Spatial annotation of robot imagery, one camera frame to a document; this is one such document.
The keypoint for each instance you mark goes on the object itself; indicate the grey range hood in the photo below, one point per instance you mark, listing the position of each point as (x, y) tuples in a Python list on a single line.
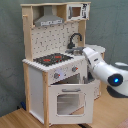
[(48, 18)]

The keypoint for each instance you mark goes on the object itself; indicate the grey toy sink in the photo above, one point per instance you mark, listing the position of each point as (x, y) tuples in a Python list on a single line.
[(75, 51)]

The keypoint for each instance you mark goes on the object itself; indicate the wooden toy kitchen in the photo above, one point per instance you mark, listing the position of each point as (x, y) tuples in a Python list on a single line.
[(46, 40)]

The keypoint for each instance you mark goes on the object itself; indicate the left oven knob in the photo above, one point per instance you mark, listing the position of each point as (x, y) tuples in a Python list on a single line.
[(56, 75)]

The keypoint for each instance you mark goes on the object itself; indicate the oven knob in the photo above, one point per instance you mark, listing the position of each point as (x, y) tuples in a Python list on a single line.
[(74, 69), (56, 75)]

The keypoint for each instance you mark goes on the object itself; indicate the white fridge door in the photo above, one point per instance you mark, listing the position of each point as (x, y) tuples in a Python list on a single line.
[(88, 78)]

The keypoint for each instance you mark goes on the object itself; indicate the black toy faucet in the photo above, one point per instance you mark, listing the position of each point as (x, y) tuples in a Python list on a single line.
[(74, 39)]

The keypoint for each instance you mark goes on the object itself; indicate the toy microwave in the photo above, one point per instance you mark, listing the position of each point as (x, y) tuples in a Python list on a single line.
[(78, 11)]

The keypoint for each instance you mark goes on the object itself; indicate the black stovetop red burners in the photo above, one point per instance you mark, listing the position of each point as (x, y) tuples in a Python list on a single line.
[(52, 59)]

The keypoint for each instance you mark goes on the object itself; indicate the white oven door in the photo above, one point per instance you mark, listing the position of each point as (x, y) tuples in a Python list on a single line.
[(71, 103)]

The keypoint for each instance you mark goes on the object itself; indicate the right oven knob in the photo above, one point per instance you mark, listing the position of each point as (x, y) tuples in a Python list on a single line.
[(74, 69)]

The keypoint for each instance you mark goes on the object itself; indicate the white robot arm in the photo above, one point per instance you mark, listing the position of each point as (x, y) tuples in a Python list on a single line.
[(116, 79)]

